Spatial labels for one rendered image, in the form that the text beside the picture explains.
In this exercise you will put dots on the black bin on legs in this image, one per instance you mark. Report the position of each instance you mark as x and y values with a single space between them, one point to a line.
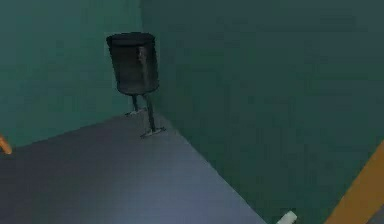
135 63

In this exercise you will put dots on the white cylinder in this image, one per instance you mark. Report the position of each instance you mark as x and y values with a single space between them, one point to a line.
287 218

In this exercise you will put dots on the orange wooden furniture leg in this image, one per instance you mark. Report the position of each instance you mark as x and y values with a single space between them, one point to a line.
4 145

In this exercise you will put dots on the orange wooden door frame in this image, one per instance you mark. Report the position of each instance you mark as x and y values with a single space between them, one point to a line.
361 196

